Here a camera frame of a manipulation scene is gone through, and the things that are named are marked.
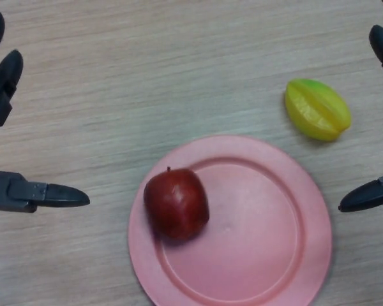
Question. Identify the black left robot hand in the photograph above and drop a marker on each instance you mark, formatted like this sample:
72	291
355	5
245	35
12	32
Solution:
0	92

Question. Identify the pink round plate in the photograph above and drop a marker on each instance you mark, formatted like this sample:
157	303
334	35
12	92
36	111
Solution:
239	229

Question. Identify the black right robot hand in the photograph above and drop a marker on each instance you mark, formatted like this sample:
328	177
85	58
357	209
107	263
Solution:
370	199

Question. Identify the red apple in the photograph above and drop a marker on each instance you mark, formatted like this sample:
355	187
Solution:
177	204

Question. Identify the yellow green starfruit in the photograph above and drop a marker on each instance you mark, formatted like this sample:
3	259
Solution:
317	110

